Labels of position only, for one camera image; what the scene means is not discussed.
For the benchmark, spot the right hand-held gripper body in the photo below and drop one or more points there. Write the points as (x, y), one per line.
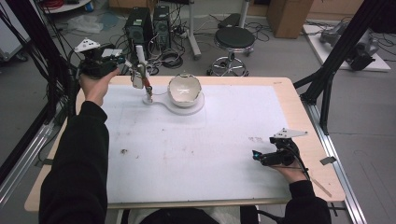
(280, 157)

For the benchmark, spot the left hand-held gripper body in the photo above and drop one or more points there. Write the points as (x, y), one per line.
(96, 63)

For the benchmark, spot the white key stand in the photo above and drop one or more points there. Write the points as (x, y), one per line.
(174, 105)

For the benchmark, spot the person's right hand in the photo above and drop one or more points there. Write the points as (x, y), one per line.
(291, 172)

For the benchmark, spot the person's left hand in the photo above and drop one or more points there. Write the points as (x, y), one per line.
(95, 88)

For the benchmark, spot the white power supply unit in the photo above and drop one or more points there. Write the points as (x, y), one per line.
(113, 52)

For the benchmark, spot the black computer tower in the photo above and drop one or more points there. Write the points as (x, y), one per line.
(162, 26)
(138, 28)

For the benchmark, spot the clear plastic bag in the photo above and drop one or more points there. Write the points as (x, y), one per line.
(84, 23)

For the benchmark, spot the grey tape piece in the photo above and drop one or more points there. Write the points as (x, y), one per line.
(328, 160)

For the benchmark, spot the thin wooden stick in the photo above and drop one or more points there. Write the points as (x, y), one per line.
(322, 188)

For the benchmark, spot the white table mat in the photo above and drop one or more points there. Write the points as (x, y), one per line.
(193, 146)

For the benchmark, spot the white ceramic bowl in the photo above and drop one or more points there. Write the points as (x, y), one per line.
(184, 90)

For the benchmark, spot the person's lap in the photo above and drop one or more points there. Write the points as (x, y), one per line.
(186, 216)

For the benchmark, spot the black round stool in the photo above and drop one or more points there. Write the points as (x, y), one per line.
(234, 39)

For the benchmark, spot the white board with grey device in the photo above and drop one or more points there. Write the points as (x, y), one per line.
(351, 46)

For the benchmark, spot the brown wooden cabinet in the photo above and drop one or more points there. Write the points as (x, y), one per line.
(288, 17)

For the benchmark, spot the black metal frame post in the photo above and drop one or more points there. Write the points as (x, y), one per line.
(37, 46)
(339, 53)

